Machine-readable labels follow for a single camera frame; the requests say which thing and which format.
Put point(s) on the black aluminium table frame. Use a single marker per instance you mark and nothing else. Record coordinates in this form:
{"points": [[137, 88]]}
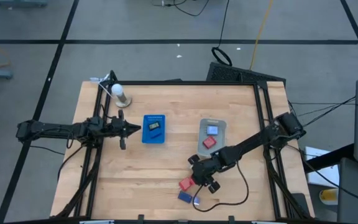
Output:
{"points": [[182, 83]]}

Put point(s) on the white strip bundle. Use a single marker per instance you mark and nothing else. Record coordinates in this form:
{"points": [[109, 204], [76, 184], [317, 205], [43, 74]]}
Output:
{"points": [[99, 79]]}

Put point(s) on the black table edge clamp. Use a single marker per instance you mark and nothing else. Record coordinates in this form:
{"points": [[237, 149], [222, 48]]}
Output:
{"points": [[140, 218], [231, 219]]}

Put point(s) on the white purple charger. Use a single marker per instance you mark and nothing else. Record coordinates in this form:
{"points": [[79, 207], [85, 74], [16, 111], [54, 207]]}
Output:
{"points": [[196, 200]]}

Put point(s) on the red block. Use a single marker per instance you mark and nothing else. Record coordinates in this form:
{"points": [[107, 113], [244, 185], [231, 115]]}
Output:
{"points": [[185, 183]]}

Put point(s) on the dark blue box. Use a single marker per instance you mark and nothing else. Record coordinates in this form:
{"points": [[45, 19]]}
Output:
{"points": [[185, 197]]}

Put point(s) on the black rectangular box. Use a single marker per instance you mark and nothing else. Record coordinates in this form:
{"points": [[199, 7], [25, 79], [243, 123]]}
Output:
{"points": [[154, 126]]}

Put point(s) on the black diagonal bar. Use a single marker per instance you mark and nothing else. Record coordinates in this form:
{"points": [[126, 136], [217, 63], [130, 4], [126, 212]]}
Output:
{"points": [[328, 158]]}

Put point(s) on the white box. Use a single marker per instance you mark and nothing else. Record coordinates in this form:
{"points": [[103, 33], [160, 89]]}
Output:
{"points": [[322, 177]]}

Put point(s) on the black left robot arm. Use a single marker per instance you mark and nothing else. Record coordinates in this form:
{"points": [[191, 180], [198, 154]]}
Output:
{"points": [[51, 127]]}

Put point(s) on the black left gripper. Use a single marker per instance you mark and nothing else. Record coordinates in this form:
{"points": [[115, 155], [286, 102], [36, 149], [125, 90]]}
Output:
{"points": [[117, 127]]}

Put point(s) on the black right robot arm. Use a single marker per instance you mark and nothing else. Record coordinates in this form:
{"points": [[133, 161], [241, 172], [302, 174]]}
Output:
{"points": [[253, 140]]}

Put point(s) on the red charger cube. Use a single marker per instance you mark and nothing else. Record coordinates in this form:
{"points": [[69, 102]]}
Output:
{"points": [[210, 142]]}

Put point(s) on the black perforated panel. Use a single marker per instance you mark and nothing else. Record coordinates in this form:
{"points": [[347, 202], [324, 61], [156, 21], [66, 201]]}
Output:
{"points": [[244, 74]]}

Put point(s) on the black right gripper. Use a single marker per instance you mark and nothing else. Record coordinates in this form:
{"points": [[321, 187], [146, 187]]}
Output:
{"points": [[208, 169]]}

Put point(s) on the blue plastic basket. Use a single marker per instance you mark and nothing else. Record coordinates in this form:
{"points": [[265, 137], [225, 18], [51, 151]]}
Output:
{"points": [[145, 140]]}

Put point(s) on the white bulb lamp wooden base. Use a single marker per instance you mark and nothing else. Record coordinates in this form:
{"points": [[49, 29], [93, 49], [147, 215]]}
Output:
{"points": [[117, 90]]}

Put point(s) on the pale blue square item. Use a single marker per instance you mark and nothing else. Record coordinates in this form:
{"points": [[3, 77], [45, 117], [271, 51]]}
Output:
{"points": [[212, 130]]}

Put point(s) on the yellow floor object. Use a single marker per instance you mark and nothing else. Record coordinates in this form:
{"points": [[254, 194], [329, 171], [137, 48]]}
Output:
{"points": [[328, 196]]}

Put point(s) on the white plastic bin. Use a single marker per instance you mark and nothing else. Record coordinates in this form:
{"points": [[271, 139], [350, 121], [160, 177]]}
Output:
{"points": [[202, 149]]}

